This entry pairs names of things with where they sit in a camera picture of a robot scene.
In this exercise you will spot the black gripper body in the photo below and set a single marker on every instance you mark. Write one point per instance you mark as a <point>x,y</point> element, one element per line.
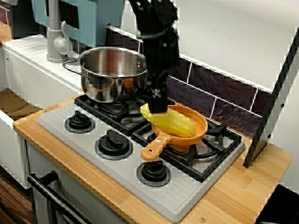
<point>161,53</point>

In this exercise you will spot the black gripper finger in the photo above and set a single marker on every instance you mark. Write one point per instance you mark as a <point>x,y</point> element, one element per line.
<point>157,100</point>

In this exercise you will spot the yellow toy corn cob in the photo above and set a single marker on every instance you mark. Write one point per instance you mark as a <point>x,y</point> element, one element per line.
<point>177,123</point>

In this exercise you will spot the stainless steel pot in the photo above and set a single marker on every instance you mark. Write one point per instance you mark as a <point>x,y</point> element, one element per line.
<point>105,88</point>

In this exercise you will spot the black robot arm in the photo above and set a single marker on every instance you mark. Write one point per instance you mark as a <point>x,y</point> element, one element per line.
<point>151,14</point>

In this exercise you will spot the orange toy frying pan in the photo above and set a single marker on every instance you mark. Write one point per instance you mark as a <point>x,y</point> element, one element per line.
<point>154,149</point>

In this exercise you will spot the black burner grate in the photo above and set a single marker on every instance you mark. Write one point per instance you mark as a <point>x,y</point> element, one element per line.
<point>105,119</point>
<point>194,175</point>

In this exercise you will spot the black stove knob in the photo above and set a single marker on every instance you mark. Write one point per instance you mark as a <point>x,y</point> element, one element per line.
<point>113,143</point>
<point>79,121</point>
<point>154,172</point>

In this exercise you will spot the teal blue box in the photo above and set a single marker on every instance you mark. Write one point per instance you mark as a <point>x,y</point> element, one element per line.
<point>93,23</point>

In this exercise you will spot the grey toy stove plate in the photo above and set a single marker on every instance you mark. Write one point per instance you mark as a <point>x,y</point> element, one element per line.
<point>163,198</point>

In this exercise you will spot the dark grey side panel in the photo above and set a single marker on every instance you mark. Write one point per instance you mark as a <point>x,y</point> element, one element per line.
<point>259,140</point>

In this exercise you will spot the grey toy faucet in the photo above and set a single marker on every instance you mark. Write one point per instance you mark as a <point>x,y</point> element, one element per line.
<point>52,42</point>

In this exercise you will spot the white toy oven door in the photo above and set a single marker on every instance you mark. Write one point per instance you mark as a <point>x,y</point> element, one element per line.
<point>88,203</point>

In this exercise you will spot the white toy sink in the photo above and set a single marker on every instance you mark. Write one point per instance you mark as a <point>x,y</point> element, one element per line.
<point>35,70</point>

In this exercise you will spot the black box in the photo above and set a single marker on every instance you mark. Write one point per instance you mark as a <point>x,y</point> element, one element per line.
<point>285,205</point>

